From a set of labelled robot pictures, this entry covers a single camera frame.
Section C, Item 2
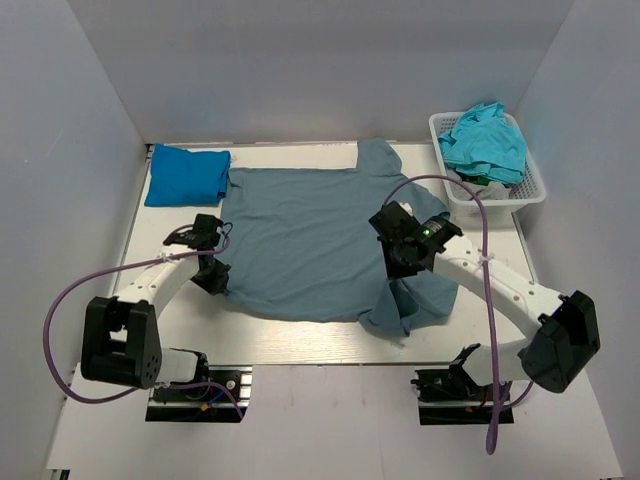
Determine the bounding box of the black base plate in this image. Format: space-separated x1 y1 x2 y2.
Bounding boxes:
145 366 253 424
411 343 514 426

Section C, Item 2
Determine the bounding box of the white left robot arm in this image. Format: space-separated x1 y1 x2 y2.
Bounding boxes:
81 214 230 389

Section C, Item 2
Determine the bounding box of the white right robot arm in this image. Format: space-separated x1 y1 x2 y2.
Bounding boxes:
369 201 600 394

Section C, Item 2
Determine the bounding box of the crumpled turquoise t shirt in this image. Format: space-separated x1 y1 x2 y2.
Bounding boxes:
438 102 527 185

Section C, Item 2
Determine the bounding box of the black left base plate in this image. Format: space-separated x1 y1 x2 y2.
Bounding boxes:
145 366 253 424

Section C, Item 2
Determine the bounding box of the grey-blue t shirt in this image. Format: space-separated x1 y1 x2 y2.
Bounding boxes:
219 139 458 337

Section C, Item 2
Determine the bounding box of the green garment in basket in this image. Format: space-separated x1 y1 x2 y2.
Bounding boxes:
460 174 491 186

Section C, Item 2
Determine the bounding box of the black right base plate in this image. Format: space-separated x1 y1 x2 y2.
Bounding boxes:
411 343 514 426

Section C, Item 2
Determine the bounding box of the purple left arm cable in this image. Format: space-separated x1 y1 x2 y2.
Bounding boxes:
43 222 246 421

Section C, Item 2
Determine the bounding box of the white plastic basket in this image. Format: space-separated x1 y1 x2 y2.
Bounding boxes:
429 103 546 214

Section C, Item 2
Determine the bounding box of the folded bright blue t shirt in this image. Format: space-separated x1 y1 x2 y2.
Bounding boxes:
144 144 231 207

